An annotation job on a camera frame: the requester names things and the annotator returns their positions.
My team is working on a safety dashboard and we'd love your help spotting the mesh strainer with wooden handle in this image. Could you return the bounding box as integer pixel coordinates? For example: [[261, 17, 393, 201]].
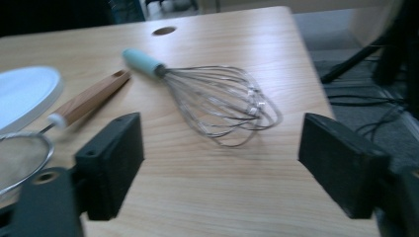
[[0, 68, 132, 198]]

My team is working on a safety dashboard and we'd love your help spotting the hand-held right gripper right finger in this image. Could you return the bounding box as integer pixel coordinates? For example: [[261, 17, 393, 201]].
[[297, 113, 391, 219]]

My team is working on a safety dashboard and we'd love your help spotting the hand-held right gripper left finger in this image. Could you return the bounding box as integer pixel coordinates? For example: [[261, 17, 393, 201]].
[[74, 112, 145, 221]]

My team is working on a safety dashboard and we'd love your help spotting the black cable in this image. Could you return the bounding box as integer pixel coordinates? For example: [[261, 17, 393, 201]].
[[356, 105, 407, 136], [326, 94, 407, 108]]

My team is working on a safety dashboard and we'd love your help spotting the whisk with light blue handle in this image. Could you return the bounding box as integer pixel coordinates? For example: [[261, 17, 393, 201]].
[[122, 47, 284, 148]]

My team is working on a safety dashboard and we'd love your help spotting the black stand leg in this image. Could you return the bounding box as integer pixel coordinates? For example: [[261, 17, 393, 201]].
[[319, 41, 390, 84]]

